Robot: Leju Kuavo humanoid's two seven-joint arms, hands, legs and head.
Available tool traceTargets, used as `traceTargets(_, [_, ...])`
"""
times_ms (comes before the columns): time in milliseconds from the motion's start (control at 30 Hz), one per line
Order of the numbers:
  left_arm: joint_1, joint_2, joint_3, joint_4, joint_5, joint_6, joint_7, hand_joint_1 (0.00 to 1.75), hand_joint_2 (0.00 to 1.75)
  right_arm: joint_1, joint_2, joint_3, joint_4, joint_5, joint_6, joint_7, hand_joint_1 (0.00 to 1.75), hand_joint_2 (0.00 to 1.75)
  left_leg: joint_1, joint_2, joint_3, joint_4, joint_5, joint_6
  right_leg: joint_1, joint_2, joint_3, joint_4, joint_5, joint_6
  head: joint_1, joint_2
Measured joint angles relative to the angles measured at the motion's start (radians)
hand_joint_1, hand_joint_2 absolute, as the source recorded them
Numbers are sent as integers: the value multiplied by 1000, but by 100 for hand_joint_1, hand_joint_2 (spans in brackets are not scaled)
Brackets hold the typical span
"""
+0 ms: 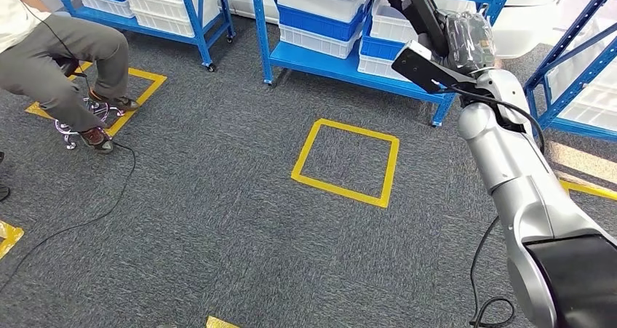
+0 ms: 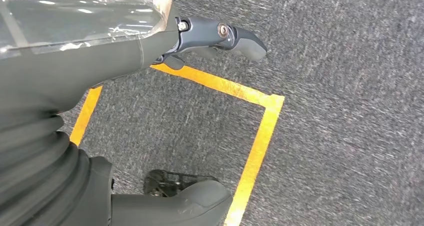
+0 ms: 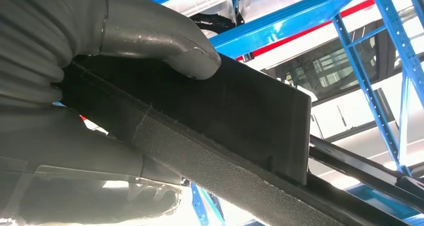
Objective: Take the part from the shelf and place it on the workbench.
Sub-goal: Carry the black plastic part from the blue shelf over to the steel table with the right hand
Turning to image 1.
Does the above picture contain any black floor cable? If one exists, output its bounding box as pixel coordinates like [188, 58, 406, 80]
[0, 141, 138, 293]

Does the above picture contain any yellow floor tape square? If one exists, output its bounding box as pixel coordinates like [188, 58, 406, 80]
[25, 61, 168, 138]
[291, 119, 401, 209]
[558, 177, 617, 202]

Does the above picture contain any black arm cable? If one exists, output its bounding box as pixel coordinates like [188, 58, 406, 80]
[434, 82, 546, 156]

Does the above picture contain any black plastic panel part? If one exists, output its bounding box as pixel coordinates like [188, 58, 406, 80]
[383, 0, 449, 60]

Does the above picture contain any chrome stool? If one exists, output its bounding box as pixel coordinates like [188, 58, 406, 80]
[52, 55, 127, 151]

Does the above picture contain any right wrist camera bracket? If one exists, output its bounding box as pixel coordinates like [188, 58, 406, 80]
[391, 40, 478, 95]

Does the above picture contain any black hanging cable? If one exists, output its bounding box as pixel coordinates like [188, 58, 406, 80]
[468, 215, 517, 328]

